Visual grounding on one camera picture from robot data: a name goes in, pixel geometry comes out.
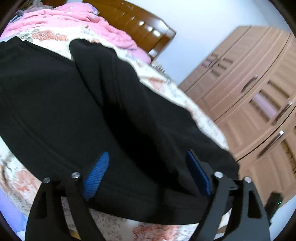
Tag black pants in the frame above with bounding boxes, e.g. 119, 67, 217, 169
1, 37, 239, 225

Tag floral cream bedspread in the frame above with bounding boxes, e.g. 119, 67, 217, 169
1, 27, 228, 240

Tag light wooden wardrobe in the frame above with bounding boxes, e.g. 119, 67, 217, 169
180, 26, 295, 203

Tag brown wooden headboard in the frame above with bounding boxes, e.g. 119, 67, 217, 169
42, 1, 176, 63

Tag pink quilt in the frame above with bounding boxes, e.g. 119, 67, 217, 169
1, 2, 151, 64

